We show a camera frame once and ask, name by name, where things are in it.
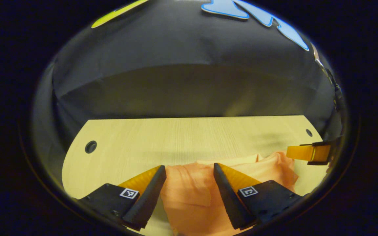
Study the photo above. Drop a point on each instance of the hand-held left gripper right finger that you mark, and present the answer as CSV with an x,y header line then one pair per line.
x,y
228,203

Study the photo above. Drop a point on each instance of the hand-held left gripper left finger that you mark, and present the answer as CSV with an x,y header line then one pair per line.
x,y
146,201

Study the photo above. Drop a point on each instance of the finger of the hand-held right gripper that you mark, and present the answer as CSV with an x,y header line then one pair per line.
x,y
300,152

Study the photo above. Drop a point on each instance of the orange T-shirt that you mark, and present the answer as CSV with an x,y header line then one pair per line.
x,y
189,196

